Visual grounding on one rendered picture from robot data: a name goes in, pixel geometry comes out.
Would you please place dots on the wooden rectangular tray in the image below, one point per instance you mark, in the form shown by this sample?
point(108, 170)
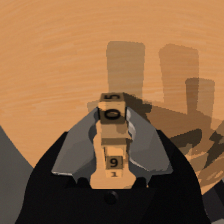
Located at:
point(113, 147)

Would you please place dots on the tan wooden number cube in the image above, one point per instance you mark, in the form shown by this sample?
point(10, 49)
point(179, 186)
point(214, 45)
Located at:
point(112, 108)
point(114, 167)

